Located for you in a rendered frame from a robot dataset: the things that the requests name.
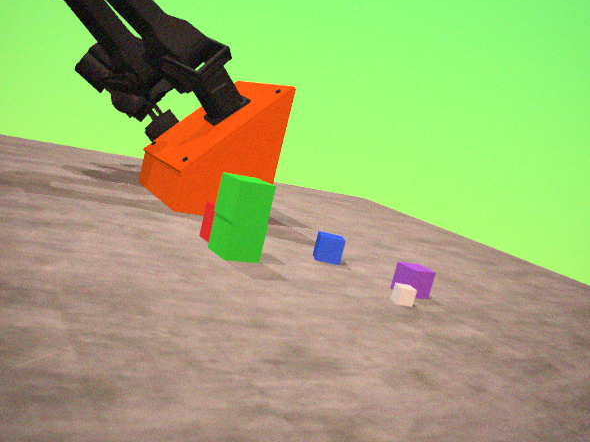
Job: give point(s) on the green block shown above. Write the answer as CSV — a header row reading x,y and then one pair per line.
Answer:
x,y
245,199
236,241

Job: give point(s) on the purple block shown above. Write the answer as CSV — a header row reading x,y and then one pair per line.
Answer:
x,y
417,276

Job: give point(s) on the blue block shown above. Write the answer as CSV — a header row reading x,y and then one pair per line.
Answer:
x,y
329,248

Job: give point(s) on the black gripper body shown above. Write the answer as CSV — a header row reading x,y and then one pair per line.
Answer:
x,y
160,124

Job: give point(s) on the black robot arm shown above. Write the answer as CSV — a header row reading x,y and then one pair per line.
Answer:
x,y
166,58

